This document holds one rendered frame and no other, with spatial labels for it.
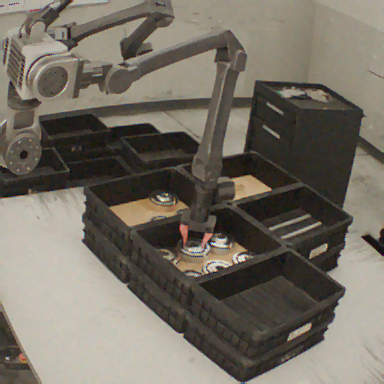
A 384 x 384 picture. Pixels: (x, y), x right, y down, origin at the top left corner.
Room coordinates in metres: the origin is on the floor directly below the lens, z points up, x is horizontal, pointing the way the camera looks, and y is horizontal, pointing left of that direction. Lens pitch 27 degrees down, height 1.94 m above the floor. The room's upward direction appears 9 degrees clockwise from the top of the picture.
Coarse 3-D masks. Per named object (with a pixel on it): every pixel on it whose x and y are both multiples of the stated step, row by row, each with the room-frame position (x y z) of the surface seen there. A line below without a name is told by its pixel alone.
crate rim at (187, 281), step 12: (180, 216) 1.80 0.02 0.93; (240, 216) 1.87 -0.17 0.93; (144, 228) 1.69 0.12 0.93; (144, 240) 1.62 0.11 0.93; (276, 240) 1.74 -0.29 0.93; (156, 252) 1.57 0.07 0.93; (168, 264) 1.52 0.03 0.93; (240, 264) 1.57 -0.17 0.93; (180, 276) 1.47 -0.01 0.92; (204, 276) 1.48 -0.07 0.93
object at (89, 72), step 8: (80, 56) 1.51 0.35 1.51; (80, 64) 1.48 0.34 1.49; (88, 64) 1.52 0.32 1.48; (96, 64) 1.54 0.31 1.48; (80, 72) 1.49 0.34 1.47; (88, 72) 1.50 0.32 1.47; (96, 72) 1.53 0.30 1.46; (80, 80) 1.49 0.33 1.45; (88, 80) 1.51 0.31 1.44; (96, 80) 1.53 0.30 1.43; (80, 88) 1.52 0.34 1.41
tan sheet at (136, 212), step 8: (144, 200) 2.05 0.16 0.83; (112, 208) 1.95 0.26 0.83; (120, 208) 1.96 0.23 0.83; (128, 208) 1.97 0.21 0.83; (136, 208) 1.98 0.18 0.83; (144, 208) 1.99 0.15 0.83; (120, 216) 1.91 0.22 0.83; (128, 216) 1.92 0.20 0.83; (136, 216) 1.93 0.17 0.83; (144, 216) 1.94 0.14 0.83; (128, 224) 1.86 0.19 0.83; (136, 224) 1.87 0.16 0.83
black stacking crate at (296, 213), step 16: (288, 192) 2.12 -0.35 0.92; (304, 192) 2.18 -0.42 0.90; (240, 208) 1.95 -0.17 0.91; (256, 208) 2.01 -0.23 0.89; (272, 208) 2.07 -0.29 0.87; (288, 208) 2.13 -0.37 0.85; (304, 208) 2.17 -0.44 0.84; (320, 208) 2.11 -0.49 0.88; (272, 224) 2.03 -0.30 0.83; (304, 224) 2.06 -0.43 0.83; (288, 240) 1.93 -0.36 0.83; (320, 240) 1.86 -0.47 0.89; (336, 240) 1.93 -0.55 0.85; (304, 256) 1.81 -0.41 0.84
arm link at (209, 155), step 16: (224, 64) 1.78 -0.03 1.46; (240, 64) 1.76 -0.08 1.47; (224, 80) 1.77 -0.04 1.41; (224, 96) 1.76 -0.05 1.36; (208, 112) 1.78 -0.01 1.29; (224, 112) 1.76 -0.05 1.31; (208, 128) 1.75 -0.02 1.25; (224, 128) 1.76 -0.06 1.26; (208, 144) 1.74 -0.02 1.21; (208, 160) 1.72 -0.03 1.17
